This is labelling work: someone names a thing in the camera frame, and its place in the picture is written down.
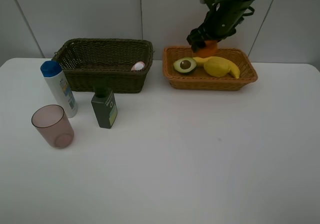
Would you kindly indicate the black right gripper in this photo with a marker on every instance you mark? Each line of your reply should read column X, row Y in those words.
column 220, row 22

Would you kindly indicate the orange mandarin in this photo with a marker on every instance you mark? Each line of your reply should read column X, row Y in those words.
column 208, row 50

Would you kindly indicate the yellow banana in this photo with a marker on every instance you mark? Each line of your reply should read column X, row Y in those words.
column 234, row 70

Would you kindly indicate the halved avocado with pit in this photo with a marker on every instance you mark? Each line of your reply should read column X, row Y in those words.
column 185, row 65

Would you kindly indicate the yellow lemon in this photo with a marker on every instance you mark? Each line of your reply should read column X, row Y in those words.
column 217, row 67

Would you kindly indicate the pink bottle white cap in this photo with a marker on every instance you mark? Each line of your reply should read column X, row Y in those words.
column 138, row 66

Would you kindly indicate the dark green square bottle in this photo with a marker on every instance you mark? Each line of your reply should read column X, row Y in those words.
column 104, row 106

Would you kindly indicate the white bottle blue cap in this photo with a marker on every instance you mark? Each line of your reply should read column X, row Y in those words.
column 59, row 86

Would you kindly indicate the translucent purple plastic cup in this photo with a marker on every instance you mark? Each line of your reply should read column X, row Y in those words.
column 54, row 126

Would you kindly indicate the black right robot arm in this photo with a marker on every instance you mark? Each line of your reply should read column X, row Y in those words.
column 220, row 22

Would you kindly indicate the orange wicker basket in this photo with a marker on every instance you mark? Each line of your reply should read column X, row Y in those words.
column 199, row 79

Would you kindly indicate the dark brown wicker basket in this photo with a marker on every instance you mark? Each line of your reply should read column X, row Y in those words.
column 87, row 62

